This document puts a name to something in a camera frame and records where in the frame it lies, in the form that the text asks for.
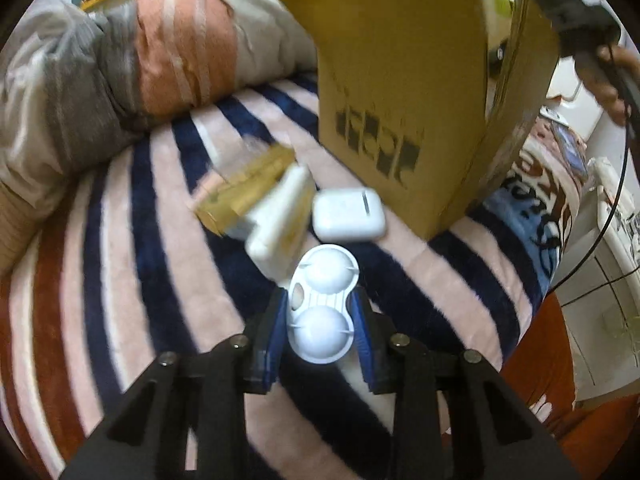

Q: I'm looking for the right hand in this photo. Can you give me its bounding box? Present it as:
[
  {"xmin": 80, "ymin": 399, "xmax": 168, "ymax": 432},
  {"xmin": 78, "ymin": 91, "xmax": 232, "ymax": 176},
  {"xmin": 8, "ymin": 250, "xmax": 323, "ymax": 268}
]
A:
[{"xmin": 575, "ymin": 44, "xmax": 639, "ymax": 127}]

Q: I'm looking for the smartphone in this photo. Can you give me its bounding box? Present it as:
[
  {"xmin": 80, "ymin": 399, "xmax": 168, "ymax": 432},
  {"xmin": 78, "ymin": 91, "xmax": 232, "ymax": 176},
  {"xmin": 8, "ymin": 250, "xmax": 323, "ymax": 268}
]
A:
[{"xmin": 551, "ymin": 122, "xmax": 588, "ymax": 182}]

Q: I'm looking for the white and gold box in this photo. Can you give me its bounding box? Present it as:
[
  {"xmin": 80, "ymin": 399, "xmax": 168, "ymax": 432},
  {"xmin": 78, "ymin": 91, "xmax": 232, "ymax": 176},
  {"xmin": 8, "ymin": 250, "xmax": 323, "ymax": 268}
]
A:
[{"xmin": 226, "ymin": 164, "xmax": 316, "ymax": 287}]

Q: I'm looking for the white earbuds case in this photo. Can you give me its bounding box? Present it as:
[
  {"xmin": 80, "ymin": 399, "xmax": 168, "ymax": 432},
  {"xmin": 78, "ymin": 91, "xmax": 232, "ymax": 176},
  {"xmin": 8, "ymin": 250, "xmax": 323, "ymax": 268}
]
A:
[{"xmin": 312, "ymin": 188, "xmax": 386, "ymax": 243}]

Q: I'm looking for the striped plush blanket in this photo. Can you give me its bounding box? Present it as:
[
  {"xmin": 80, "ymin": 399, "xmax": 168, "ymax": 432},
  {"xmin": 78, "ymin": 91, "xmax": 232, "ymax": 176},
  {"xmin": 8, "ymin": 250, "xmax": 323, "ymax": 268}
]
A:
[{"xmin": 1, "ymin": 75, "xmax": 580, "ymax": 479}]

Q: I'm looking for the brown cardboard box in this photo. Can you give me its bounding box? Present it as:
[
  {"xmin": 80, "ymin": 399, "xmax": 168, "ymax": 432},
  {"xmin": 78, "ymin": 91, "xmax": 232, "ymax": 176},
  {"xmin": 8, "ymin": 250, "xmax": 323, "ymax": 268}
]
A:
[{"xmin": 280, "ymin": 0, "xmax": 559, "ymax": 239}]

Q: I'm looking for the white contact lens case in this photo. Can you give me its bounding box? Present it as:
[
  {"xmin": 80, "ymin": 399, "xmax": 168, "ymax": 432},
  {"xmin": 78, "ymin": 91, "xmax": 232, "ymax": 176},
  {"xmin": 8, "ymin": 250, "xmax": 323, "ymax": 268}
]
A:
[{"xmin": 286, "ymin": 244, "xmax": 359, "ymax": 365}]

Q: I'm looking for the patchwork grey pink quilt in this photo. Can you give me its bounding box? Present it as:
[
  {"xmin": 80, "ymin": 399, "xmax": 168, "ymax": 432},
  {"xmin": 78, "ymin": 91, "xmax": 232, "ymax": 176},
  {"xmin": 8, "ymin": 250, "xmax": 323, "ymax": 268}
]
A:
[{"xmin": 1, "ymin": 0, "xmax": 317, "ymax": 209}]

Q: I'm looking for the black cable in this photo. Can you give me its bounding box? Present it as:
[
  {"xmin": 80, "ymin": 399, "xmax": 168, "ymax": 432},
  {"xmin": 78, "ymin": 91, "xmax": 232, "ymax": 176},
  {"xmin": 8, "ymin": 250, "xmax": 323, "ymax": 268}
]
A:
[{"xmin": 546, "ymin": 49, "xmax": 633, "ymax": 297}]

